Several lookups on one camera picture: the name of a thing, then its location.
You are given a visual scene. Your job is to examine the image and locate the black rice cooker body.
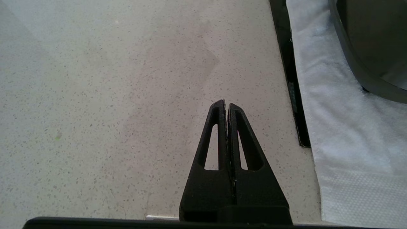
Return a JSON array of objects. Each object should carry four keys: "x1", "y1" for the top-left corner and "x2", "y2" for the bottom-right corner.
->
[{"x1": 328, "y1": 0, "x2": 407, "y2": 104}]

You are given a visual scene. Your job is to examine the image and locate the white towel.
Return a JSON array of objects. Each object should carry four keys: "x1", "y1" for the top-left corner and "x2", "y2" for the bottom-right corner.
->
[{"x1": 286, "y1": 0, "x2": 407, "y2": 229}]

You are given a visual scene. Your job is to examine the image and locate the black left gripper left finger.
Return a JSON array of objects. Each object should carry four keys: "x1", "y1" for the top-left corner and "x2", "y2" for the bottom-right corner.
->
[{"x1": 179, "y1": 100, "x2": 236, "y2": 222}]

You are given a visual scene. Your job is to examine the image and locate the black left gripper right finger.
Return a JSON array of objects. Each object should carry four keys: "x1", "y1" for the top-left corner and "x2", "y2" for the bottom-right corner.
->
[{"x1": 228, "y1": 103, "x2": 292, "y2": 208}]

